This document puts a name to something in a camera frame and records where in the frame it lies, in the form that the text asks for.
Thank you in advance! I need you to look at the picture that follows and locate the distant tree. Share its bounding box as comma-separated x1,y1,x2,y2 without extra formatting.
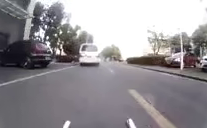
99,44,123,62

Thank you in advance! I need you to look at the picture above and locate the white van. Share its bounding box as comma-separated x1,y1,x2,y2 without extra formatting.
78,42,101,66

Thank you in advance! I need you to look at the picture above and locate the grey asphalt road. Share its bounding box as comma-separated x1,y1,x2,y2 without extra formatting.
0,60,207,128

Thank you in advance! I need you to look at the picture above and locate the low bush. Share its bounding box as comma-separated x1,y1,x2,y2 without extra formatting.
55,54,79,64

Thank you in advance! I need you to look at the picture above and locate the low hedge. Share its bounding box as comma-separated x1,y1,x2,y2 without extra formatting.
125,55,168,66

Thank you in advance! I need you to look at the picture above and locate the row of trees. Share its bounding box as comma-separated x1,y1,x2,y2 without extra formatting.
29,1,95,57

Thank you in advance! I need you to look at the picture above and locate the robot's own part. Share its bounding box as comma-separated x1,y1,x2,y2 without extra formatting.
125,117,138,128
62,120,72,128

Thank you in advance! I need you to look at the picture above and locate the white painted lane line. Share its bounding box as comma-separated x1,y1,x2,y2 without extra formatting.
0,64,79,90

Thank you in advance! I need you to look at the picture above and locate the dark red car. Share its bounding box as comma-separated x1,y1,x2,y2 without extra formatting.
0,39,54,70

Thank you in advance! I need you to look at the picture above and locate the white pole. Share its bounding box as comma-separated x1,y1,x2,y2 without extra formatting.
178,28,185,71

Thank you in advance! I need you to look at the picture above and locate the group of trees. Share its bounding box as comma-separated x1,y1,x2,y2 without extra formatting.
146,22,207,58

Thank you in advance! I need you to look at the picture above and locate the grey building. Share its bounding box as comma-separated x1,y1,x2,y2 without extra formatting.
0,0,37,65

